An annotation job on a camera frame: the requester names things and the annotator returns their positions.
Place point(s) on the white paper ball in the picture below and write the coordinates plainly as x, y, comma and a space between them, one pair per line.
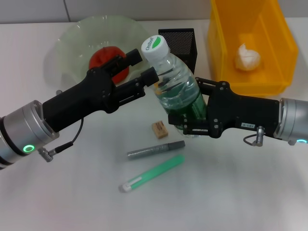
247, 59

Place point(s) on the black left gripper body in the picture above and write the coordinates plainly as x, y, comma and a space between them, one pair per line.
91, 96

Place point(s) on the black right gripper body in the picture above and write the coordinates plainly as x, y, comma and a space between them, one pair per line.
240, 113

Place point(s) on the tan rubber eraser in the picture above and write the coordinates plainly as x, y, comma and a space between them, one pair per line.
159, 130

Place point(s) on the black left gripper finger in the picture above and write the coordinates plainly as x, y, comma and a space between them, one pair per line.
150, 77
133, 57

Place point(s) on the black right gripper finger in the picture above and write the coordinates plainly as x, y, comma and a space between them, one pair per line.
192, 126
211, 85

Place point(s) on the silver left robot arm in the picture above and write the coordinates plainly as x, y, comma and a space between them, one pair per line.
24, 130

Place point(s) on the grey glitter pen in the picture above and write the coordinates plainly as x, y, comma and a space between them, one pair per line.
156, 150

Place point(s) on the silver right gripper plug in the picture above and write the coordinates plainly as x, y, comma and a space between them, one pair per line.
260, 136

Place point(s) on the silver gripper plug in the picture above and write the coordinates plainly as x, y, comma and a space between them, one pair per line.
59, 92
260, 136

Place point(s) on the black mesh pen holder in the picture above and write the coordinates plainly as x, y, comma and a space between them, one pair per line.
183, 41

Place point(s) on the green plastic pen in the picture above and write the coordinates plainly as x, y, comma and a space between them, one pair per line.
156, 169

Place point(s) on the clear water bottle green label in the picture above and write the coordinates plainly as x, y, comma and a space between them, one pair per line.
173, 72

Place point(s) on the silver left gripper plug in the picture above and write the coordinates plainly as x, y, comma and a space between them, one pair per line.
59, 92

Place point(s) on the red tomato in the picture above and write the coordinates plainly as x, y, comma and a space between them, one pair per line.
101, 57

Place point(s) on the yellow plastic storage bin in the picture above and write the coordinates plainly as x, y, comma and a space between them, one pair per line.
221, 60

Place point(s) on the frosted glass fruit plate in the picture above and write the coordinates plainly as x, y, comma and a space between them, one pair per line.
72, 43

